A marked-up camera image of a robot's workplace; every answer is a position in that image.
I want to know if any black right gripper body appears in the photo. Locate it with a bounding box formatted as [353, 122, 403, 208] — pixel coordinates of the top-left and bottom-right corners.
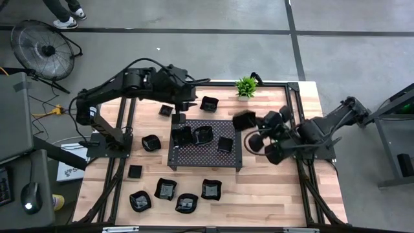
[263, 105, 293, 130]

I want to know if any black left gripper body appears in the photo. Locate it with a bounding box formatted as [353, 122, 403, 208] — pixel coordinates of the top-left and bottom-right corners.
[171, 92, 198, 126]

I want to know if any small square black plate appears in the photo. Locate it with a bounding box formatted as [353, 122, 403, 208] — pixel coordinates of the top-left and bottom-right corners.
[127, 164, 144, 179]
[217, 136, 234, 153]
[158, 104, 175, 118]

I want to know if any square flared black plate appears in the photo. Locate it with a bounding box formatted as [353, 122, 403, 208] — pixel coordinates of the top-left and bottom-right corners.
[153, 177, 178, 202]
[232, 109, 257, 132]
[201, 178, 223, 202]
[199, 95, 220, 114]
[171, 125, 194, 149]

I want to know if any round wavy black plate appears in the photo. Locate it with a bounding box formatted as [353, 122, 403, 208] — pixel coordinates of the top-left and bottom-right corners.
[192, 125, 215, 146]
[129, 190, 153, 214]
[141, 134, 162, 153]
[175, 192, 199, 215]

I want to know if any green plant in white pot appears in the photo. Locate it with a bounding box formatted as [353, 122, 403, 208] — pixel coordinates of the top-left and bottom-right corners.
[235, 76, 259, 102]

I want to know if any black perforated metal shelf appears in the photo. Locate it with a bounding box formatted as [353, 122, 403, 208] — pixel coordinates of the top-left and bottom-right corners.
[167, 118, 243, 172]

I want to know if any grey metal stand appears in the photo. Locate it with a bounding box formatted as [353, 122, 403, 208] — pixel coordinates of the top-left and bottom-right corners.
[357, 82, 414, 189]

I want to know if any white printed cardboard box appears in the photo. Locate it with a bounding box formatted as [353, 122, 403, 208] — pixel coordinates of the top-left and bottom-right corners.
[56, 142, 91, 183]

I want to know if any black desk support beam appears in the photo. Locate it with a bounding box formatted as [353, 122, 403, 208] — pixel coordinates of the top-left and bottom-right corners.
[32, 135, 89, 172]

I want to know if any black box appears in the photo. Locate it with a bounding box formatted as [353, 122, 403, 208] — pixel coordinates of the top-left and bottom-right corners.
[397, 153, 414, 178]

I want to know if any person's white shoe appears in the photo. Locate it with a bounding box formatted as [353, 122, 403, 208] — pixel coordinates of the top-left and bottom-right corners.
[52, 16, 80, 30]
[70, 7, 88, 21]

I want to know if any black metal floor fan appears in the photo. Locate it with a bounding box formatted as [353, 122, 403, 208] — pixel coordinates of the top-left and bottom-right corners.
[9, 19, 83, 94]

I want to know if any yellow white cup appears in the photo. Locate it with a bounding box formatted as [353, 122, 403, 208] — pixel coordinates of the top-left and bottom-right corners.
[51, 194, 65, 212]

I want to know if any grey desk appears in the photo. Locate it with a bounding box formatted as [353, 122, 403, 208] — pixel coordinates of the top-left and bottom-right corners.
[0, 149, 56, 230]

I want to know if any person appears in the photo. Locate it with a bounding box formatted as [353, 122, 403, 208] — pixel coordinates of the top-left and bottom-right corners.
[41, 0, 87, 30]

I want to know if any grey box with tape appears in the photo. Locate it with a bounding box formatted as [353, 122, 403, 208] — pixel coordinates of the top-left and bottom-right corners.
[0, 71, 35, 164]

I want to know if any black computer mouse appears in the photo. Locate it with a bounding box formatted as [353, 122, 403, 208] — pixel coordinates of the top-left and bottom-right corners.
[20, 182, 43, 215]

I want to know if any black keyboard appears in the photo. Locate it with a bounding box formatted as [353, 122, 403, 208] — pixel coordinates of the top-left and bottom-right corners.
[0, 166, 14, 208]

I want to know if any black aluminium table frame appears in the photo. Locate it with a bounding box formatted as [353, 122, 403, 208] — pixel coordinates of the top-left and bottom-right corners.
[71, 80, 349, 227]

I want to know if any black clamp handle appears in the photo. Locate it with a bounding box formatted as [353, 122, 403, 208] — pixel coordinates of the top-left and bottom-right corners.
[250, 71, 265, 86]

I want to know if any silver metal bracket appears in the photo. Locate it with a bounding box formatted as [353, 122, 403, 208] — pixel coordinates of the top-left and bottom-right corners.
[102, 226, 140, 233]
[283, 227, 321, 233]

